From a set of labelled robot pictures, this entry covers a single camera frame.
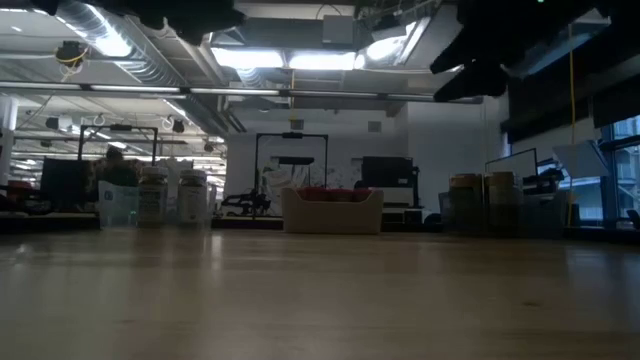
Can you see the light grey plastic bin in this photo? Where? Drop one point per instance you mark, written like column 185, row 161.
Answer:
column 330, row 217

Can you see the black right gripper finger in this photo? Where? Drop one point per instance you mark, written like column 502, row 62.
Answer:
column 475, row 85
column 457, row 60

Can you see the bright ceiling light panel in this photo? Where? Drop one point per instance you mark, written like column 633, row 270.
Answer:
column 325, row 60

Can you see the grey ceiling box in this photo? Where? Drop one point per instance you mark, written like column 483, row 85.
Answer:
column 339, row 30

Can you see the thin desk monitor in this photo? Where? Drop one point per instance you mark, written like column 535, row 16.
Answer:
column 515, row 167

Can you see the white pillar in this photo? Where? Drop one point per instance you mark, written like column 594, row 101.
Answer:
column 9, row 140

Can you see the clear plastic bin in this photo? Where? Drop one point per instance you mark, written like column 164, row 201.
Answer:
column 117, row 210

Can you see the grey wall vent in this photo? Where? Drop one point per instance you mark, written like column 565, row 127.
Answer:
column 374, row 126

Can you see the black printer cabinet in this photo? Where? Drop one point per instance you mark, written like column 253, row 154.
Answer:
column 390, row 172

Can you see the smoky transparent plastic bin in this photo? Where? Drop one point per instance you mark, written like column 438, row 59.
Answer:
column 545, row 215

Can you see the silver ventilation duct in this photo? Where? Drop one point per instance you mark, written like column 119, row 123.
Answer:
column 150, row 70

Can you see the small wall sign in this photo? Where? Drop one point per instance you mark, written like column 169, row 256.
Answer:
column 296, row 124

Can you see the person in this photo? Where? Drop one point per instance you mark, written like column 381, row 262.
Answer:
column 117, row 172

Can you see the white angled board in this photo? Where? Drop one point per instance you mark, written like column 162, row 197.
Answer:
column 580, row 160

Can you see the black monitor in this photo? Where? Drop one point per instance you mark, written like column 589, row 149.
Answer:
column 62, row 185

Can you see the black workstation frame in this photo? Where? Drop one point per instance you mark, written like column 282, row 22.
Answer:
column 291, row 135

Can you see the black gantry frame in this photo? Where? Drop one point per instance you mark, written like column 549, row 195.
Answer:
column 117, row 128

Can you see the black background robot arm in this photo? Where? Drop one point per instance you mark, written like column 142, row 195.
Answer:
column 245, row 202

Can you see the white lid spice jar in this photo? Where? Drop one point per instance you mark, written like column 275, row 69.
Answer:
column 152, row 200
column 192, row 200

